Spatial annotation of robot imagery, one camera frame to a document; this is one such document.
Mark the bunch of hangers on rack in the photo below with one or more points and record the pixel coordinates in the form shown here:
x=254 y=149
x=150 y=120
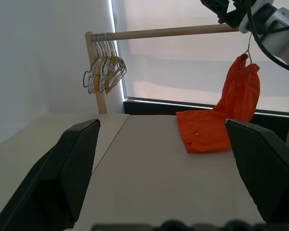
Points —
x=123 y=69

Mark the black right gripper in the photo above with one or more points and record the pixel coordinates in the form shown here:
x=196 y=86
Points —
x=233 y=14

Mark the wooden rack rail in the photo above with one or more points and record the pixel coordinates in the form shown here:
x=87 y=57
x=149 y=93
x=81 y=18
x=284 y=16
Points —
x=171 y=32

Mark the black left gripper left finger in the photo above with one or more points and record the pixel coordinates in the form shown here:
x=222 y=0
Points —
x=50 y=173

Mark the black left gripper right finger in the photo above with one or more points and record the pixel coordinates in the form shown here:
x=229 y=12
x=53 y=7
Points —
x=267 y=168

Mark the orange shorts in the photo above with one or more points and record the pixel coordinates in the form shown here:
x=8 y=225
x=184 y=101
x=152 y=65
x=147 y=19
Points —
x=207 y=130

